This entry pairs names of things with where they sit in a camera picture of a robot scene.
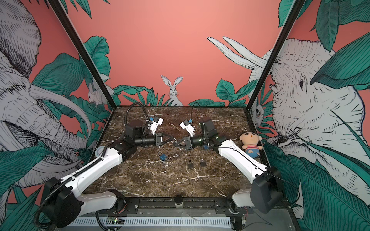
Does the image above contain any blue padlock with keys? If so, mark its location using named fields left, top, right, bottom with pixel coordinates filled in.
left=160, top=154, right=168, bottom=162

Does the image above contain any small black padlock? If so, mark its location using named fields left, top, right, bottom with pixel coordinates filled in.
left=199, top=159, right=207, bottom=167
left=188, top=161, right=194, bottom=169

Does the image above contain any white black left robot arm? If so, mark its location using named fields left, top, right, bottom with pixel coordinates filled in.
left=33, top=120, right=175, bottom=228

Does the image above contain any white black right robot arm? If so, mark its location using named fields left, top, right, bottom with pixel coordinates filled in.
left=174, top=118, right=284, bottom=214

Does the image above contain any plush doll striped shirt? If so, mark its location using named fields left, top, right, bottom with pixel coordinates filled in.
left=240, top=132, right=263, bottom=158

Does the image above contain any small teal alarm clock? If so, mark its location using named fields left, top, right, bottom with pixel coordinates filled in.
left=95, top=146, right=107, bottom=158

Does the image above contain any green circuit board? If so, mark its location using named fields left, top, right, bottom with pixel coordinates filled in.
left=106, top=217, right=125, bottom=225

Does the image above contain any white ventilated strip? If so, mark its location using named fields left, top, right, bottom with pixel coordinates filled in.
left=69, top=216, right=232, bottom=228

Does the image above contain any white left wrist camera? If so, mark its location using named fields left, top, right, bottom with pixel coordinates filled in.
left=147, top=116, right=163, bottom=135

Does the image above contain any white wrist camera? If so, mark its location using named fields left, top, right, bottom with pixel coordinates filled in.
left=147, top=116, right=163, bottom=135
left=180, top=119, right=195, bottom=137

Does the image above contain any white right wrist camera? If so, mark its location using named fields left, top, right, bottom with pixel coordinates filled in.
left=180, top=119, right=195, bottom=137

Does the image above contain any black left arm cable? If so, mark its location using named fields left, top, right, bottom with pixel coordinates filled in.
left=124, top=102, right=150, bottom=128

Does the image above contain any thin black right cable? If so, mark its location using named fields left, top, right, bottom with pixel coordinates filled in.
left=190, top=101, right=203, bottom=123

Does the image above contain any black knob on rail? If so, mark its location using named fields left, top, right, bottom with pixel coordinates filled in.
left=174, top=194, right=184, bottom=208

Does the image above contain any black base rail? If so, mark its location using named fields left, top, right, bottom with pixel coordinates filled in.
left=99, top=197, right=252, bottom=216

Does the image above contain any black left corner frame post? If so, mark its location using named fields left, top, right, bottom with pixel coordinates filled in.
left=48, top=0, right=117, bottom=111

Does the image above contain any black corner frame post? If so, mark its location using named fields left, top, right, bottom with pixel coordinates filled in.
left=48, top=0, right=117, bottom=111
left=246, top=0, right=305, bottom=111

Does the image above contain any black right corner frame post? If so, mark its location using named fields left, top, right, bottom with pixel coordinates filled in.
left=246, top=0, right=305, bottom=111

